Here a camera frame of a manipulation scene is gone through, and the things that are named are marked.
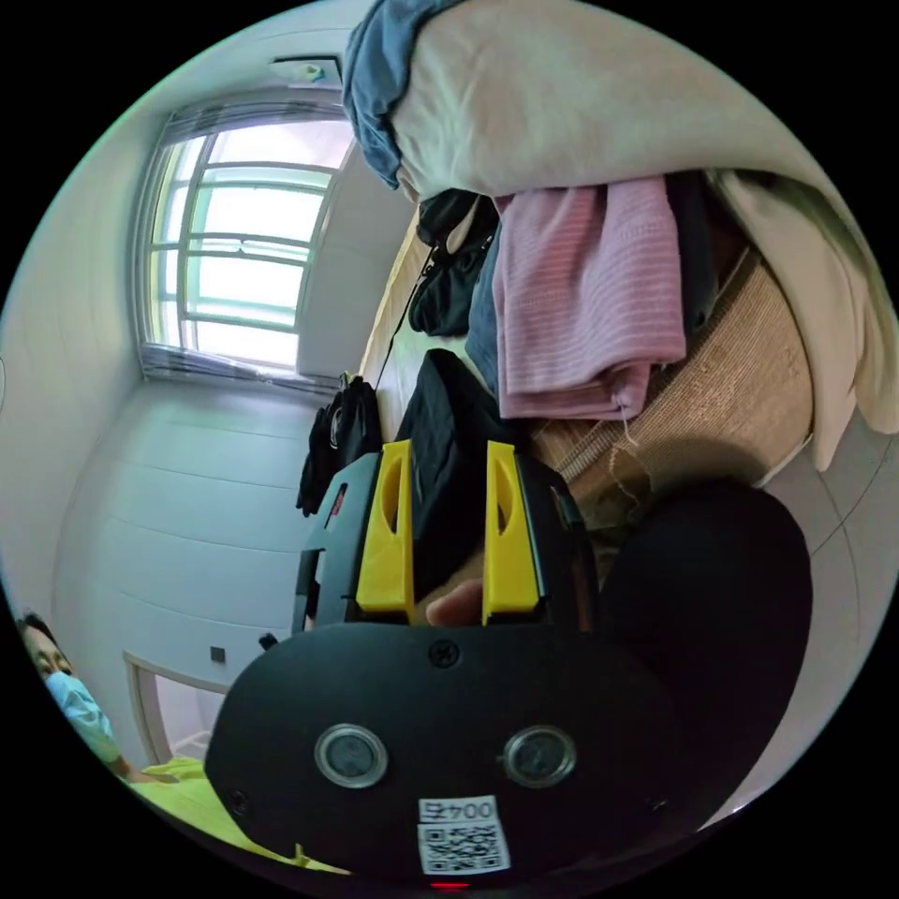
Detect black pants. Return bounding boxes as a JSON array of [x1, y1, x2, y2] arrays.
[[392, 347, 535, 604]]

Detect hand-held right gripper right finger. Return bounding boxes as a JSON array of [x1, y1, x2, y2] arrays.
[[482, 440, 548, 625]]

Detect person's right hand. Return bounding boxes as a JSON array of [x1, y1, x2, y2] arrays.
[[425, 578, 486, 627]]

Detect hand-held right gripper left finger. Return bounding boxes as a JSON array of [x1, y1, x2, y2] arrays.
[[355, 440, 417, 610]]

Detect window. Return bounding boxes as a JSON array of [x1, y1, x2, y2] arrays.
[[133, 101, 356, 384]]

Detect black jacket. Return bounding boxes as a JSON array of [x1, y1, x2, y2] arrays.
[[294, 374, 386, 519]]

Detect person's body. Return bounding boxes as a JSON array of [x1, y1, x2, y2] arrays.
[[15, 611, 352, 876]]

